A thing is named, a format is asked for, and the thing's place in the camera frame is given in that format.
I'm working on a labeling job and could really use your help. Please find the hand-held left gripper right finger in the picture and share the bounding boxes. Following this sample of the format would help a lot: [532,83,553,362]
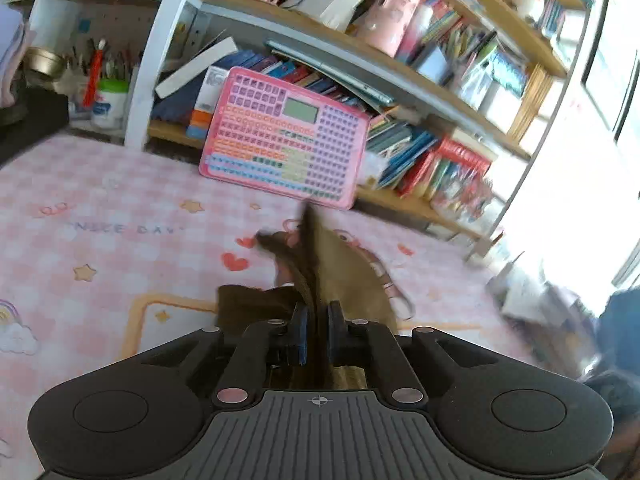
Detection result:
[327,301,496,406]

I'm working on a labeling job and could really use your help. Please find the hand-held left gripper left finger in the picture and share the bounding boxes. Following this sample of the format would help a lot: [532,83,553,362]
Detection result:
[132,302,308,408]

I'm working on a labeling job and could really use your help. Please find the brown corduroy pants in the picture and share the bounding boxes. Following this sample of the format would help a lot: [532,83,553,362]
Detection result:
[216,200,401,391]

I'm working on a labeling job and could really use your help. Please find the white box yellow label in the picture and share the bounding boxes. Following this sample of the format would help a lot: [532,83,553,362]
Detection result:
[357,150,388,188]

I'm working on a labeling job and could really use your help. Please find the white paper sheet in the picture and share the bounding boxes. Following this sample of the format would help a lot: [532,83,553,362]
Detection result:
[487,255,596,341]

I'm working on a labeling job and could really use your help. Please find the row of colourful books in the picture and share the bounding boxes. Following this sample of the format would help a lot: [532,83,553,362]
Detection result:
[152,47,496,211]

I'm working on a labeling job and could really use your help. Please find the pink toy learning tablet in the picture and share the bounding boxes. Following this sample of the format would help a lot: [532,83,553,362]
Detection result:
[198,66,372,211]

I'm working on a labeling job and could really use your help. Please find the pink checkered cartoon desk mat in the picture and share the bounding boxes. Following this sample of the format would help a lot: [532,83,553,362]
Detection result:
[0,132,556,476]

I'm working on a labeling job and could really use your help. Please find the thick red dictionary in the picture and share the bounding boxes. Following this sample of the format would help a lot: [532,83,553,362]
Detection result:
[435,135,493,171]

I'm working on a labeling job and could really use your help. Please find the white printed carton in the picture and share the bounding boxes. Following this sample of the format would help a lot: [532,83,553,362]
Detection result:
[187,66,228,141]

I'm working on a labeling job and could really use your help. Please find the white leaning book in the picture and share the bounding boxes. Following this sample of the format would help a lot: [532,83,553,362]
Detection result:
[155,36,240,101]

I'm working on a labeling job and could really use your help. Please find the person's blue clothing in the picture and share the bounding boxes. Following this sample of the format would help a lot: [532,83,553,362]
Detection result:
[582,287,640,480]

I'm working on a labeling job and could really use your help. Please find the white wooden bookshelf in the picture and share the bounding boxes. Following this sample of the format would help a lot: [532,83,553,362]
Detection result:
[122,0,596,261]

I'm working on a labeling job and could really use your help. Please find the white jar green lid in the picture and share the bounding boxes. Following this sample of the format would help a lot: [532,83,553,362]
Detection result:
[90,78,130,131]

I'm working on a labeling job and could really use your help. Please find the wicker basket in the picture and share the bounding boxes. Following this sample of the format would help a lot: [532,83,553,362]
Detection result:
[507,62,553,143]

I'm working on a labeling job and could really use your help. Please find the row of thin booklets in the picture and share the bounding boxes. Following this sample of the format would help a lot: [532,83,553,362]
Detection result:
[400,0,556,136]

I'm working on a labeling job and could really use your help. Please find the black case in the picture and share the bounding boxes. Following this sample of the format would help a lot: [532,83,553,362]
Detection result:
[0,85,71,166]

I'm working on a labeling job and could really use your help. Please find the gold metal bowl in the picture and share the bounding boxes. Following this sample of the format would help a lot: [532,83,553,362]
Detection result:
[22,46,66,77]

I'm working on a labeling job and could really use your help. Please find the lavender cloth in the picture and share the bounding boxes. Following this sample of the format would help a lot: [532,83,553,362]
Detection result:
[0,2,31,108]

